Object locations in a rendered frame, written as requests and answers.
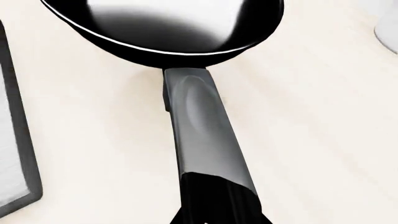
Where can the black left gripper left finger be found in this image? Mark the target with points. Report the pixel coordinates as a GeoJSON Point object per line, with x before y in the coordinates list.
{"type": "Point", "coordinates": [196, 200]}

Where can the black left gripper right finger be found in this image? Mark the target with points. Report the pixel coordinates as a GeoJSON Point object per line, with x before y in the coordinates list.
{"type": "Point", "coordinates": [242, 207]}

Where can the black frying pan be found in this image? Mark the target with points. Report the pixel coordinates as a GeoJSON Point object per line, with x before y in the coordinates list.
{"type": "Point", "coordinates": [199, 130]}

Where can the grey framed flat panel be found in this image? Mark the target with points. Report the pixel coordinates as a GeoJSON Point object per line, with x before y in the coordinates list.
{"type": "Point", "coordinates": [12, 130]}

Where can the white rounded container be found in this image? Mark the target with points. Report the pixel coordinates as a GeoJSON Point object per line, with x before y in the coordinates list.
{"type": "Point", "coordinates": [388, 30]}

